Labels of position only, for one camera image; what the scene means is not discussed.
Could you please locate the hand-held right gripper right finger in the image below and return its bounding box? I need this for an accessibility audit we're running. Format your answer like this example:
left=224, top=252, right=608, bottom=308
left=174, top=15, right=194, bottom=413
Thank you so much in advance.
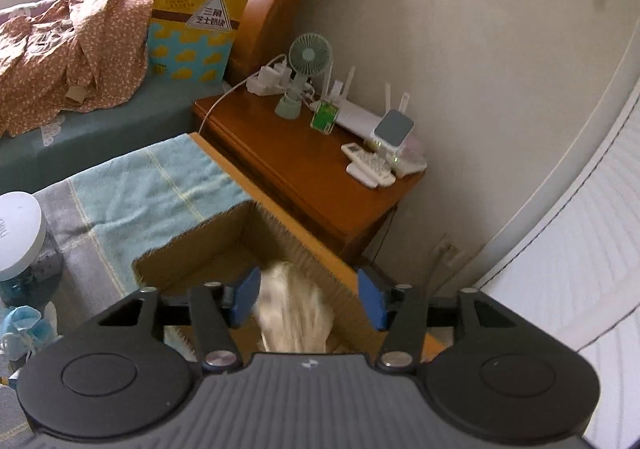
left=356, top=266, right=523, bottom=374

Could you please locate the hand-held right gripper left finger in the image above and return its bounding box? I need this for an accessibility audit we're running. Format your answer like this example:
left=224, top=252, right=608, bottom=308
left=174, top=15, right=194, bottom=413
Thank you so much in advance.
left=98, top=266, right=263, bottom=373

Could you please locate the white plush toy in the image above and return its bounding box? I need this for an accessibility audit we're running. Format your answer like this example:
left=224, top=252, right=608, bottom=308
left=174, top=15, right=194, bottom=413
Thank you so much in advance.
left=252, top=260, right=335, bottom=354

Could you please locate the brown cardboard box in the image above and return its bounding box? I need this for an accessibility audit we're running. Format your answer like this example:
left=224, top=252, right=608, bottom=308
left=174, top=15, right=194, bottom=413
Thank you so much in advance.
left=131, top=132, right=453, bottom=365

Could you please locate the blue face mask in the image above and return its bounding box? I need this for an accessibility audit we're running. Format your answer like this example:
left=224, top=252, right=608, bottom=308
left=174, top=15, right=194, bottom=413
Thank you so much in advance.
left=0, top=305, right=61, bottom=365

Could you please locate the white remote control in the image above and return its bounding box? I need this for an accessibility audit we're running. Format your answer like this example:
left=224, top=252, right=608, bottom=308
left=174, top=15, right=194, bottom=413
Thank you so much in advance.
left=346, top=162, right=396, bottom=190
left=341, top=142, right=396, bottom=176

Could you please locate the wooden nightstand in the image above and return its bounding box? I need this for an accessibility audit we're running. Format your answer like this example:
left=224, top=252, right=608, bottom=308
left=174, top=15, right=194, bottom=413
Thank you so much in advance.
left=192, top=92, right=428, bottom=270

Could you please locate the clear plastic box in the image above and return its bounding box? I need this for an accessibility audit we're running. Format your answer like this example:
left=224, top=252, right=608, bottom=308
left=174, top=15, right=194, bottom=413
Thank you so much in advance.
left=390, top=139, right=428, bottom=178

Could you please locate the small grey cube device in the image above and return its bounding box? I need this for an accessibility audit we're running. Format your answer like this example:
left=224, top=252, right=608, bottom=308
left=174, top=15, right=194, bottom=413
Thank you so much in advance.
left=369, top=109, right=417, bottom=155

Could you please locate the white router with antennas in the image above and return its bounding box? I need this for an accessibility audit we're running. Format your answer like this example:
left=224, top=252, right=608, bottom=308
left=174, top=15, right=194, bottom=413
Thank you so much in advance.
left=320, top=65, right=413, bottom=136

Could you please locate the green card holder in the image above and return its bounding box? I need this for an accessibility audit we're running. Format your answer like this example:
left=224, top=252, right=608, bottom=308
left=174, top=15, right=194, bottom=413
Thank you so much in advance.
left=311, top=99, right=341, bottom=135

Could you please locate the bed with teal sheet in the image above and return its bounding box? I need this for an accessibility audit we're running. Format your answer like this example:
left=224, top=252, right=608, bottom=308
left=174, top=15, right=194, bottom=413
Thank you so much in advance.
left=0, top=74, right=226, bottom=195

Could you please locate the white louvered closet door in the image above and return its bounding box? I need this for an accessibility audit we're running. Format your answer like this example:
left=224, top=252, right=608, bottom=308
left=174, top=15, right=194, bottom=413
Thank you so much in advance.
left=472, top=79, right=640, bottom=449

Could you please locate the white charger plug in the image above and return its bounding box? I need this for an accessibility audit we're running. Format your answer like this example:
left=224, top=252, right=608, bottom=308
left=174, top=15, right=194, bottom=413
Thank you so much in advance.
left=257, top=63, right=292, bottom=87

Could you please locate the jar with white lid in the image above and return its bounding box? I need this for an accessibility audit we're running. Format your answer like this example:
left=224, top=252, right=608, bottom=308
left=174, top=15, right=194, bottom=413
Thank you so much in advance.
left=0, top=192, right=65, bottom=307

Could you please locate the small green desk fan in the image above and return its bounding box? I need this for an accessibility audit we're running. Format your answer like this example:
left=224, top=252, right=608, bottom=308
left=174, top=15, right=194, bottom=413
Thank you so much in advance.
left=275, top=32, right=332, bottom=120

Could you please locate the yellow blue snack bag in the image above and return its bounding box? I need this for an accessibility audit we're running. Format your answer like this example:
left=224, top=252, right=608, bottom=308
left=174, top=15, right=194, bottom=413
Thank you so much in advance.
left=146, top=0, right=253, bottom=85

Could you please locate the brown floral garment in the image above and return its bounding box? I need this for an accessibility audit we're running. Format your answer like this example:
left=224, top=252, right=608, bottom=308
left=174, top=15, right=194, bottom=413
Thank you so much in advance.
left=0, top=0, right=156, bottom=137

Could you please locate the white wall outlet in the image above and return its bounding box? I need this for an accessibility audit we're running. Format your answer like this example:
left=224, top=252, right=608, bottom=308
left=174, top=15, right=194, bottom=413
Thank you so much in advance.
left=440, top=239, right=471, bottom=271

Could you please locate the white cable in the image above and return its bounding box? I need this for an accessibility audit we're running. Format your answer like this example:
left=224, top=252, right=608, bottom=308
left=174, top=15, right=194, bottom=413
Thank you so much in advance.
left=197, top=79, right=251, bottom=135

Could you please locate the white charger with cable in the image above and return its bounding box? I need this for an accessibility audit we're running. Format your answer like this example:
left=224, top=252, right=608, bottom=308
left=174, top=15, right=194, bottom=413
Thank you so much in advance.
left=245, top=54, right=316, bottom=97

